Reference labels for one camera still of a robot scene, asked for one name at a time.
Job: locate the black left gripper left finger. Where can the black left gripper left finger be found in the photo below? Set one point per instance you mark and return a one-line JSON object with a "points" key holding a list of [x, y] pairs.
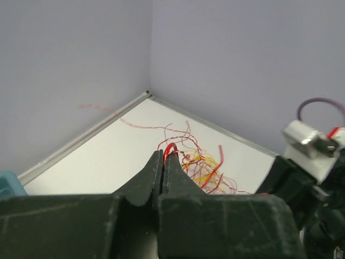
{"points": [[121, 224]]}

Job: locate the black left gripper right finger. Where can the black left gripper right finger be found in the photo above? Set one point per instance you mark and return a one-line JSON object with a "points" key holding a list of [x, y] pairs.
{"points": [[193, 224]]}

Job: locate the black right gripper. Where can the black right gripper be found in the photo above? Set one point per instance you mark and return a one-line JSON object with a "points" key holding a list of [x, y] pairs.
{"points": [[301, 192]]}

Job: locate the teal plastic compartment tray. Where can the teal plastic compartment tray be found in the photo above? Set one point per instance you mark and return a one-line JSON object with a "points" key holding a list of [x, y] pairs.
{"points": [[10, 185]]}

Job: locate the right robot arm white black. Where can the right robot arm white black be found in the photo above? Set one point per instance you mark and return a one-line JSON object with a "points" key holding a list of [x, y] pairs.
{"points": [[323, 235]]}

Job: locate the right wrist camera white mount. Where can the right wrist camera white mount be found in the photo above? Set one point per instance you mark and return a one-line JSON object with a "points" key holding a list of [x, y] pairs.
{"points": [[312, 150]]}

